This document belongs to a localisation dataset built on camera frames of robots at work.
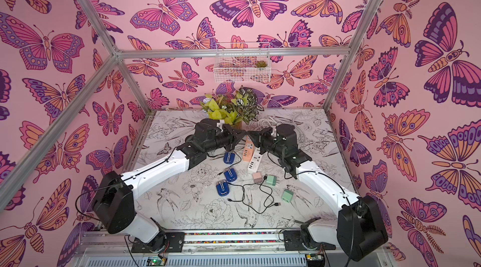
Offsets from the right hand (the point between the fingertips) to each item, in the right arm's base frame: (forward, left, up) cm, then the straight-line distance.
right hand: (248, 129), depth 75 cm
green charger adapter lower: (-17, -18, -26) cm, 36 cm away
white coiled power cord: (+25, -9, -25) cm, 36 cm away
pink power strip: (+6, 0, -24) cm, 25 cm away
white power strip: (-1, -4, -26) cm, 26 cm away
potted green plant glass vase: (+16, +3, -4) cm, 17 cm away
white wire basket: (+39, +4, +6) cm, 39 cm away
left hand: (-1, -1, 0) cm, 1 cm away
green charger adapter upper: (-10, -11, -26) cm, 30 cm away
